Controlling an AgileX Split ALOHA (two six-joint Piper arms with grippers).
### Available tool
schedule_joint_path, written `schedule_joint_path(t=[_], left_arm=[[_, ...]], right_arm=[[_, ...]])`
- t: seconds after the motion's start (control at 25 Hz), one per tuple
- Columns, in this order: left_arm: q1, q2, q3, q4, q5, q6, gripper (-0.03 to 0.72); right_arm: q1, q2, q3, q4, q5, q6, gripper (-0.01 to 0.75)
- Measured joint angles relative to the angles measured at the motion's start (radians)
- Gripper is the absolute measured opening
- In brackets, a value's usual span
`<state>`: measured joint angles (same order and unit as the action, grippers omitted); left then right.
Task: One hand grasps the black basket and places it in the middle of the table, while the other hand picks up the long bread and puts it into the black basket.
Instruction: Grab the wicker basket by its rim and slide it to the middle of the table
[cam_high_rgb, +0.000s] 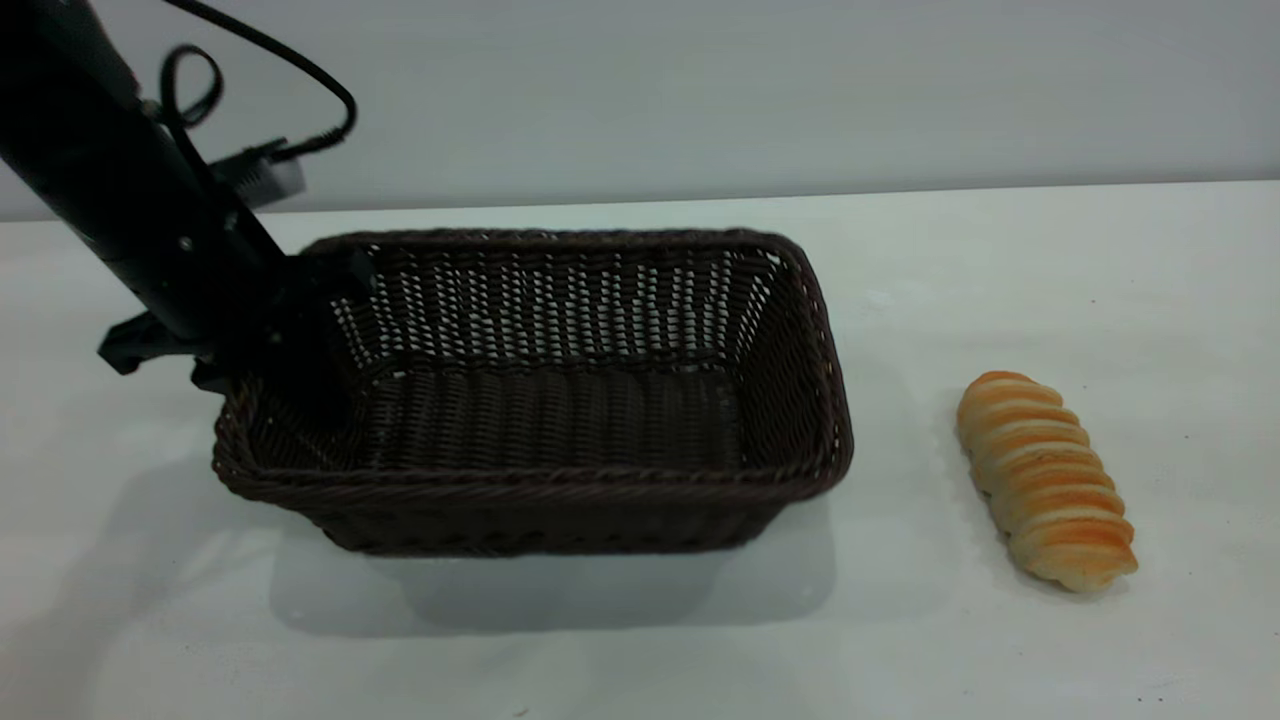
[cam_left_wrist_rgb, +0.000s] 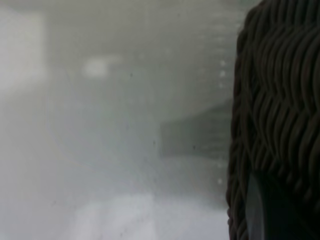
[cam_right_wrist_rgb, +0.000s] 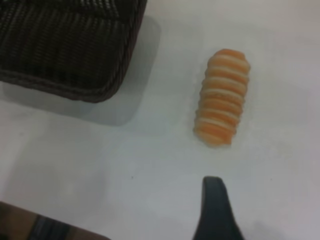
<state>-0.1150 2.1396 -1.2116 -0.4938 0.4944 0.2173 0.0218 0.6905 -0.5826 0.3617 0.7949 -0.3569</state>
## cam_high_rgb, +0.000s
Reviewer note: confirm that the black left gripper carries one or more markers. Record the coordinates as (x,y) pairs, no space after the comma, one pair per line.
(210,290)

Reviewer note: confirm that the dark brown wicker basket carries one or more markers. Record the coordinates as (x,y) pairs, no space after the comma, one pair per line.
(560,500)

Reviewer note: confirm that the ridged golden bread roll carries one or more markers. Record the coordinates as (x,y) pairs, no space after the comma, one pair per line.
(1045,480)

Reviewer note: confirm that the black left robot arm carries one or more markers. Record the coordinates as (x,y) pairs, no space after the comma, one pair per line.
(80,130)

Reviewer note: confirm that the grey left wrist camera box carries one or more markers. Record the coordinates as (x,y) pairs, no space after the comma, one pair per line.
(262,177)

